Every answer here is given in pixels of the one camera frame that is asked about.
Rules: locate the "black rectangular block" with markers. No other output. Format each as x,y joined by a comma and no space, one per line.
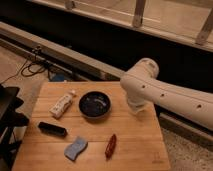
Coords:
52,129

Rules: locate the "red pepper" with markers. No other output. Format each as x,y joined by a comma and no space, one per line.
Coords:
111,146

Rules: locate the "black chair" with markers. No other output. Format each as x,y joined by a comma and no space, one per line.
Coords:
9,119

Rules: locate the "dark blue ceramic bowl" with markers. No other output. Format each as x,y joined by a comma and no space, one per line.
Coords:
94,104

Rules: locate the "white tube with cap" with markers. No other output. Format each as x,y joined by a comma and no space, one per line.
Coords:
58,109

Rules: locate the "blue sponge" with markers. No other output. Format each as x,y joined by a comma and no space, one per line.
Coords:
73,150

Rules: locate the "blue object behind board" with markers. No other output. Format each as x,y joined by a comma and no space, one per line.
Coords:
56,78

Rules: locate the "metal floor rail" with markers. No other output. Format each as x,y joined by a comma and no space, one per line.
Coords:
88,64

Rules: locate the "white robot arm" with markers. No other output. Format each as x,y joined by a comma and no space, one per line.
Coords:
141,84

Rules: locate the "wooden cutting board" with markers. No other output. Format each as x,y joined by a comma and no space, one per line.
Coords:
139,145

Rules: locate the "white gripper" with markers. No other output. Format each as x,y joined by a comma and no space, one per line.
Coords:
136,108

